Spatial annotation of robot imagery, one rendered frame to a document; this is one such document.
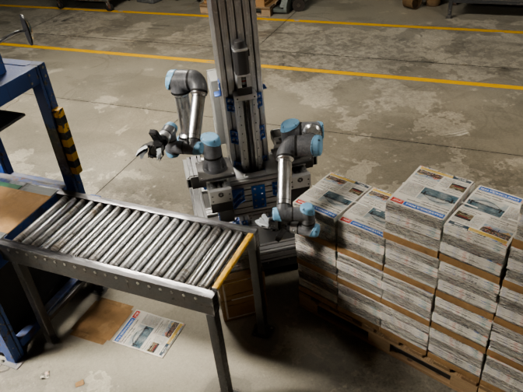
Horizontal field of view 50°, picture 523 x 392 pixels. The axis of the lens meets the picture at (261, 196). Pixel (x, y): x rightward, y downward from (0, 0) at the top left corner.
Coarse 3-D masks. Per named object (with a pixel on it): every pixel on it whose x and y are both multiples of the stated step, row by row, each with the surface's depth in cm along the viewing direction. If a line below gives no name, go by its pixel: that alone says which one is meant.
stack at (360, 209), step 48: (336, 192) 318; (384, 192) 314; (336, 240) 309; (384, 240) 283; (336, 288) 328; (384, 288) 299; (480, 288) 258; (384, 336) 319; (432, 336) 294; (480, 336) 271
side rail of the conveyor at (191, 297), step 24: (0, 240) 311; (24, 264) 311; (48, 264) 301; (72, 264) 292; (96, 264) 288; (120, 288) 287; (144, 288) 278; (168, 288) 270; (192, 288) 268; (216, 312) 269
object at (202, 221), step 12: (60, 192) 347; (72, 192) 346; (96, 204) 337; (108, 204) 333; (120, 204) 331; (132, 204) 330; (168, 216) 318; (180, 216) 316; (192, 216) 315; (228, 228) 304; (240, 228) 303; (252, 228) 302; (216, 240) 313; (252, 240) 302
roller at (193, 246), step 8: (200, 232) 303; (208, 232) 306; (192, 240) 298; (200, 240) 299; (192, 248) 294; (184, 256) 288; (176, 264) 283; (184, 264) 287; (168, 272) 279; (176, 272) 280
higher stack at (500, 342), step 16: (512, 256) 237; (512, 272) 242; (512, 304) 250; (512, 320) 253; (496, 336) 265; (512, 336) 259; (496, 352) 270; (512, 352) 263; (496, 368) 275; (512, 368) 268; (496, 384) 280; (512, 384) 273
